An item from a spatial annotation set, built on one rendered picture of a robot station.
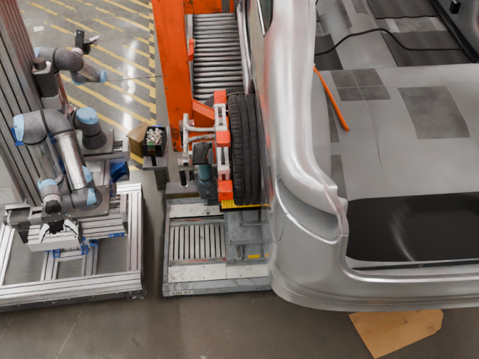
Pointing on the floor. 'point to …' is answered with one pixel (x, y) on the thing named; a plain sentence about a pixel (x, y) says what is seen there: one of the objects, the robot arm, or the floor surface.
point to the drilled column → (162, 177)
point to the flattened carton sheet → (395, 328)
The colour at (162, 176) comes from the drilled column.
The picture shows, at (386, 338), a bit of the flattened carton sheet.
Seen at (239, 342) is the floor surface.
